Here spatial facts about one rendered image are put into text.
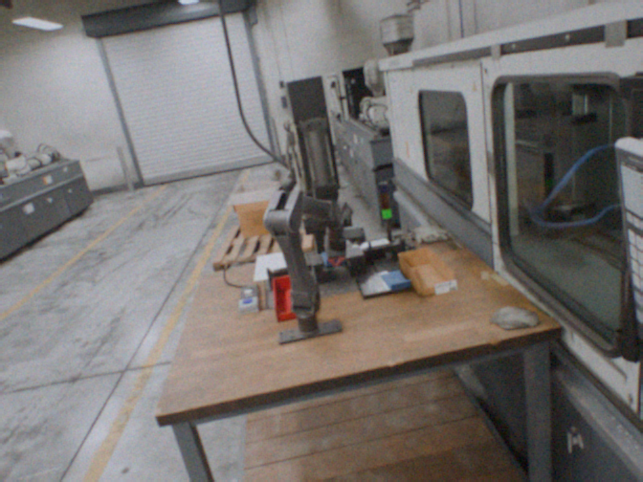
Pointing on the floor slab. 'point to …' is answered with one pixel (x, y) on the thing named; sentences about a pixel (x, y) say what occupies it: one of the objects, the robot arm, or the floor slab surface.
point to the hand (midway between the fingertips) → (335, 261)
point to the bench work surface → (359, 383)
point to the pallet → (228, 253)
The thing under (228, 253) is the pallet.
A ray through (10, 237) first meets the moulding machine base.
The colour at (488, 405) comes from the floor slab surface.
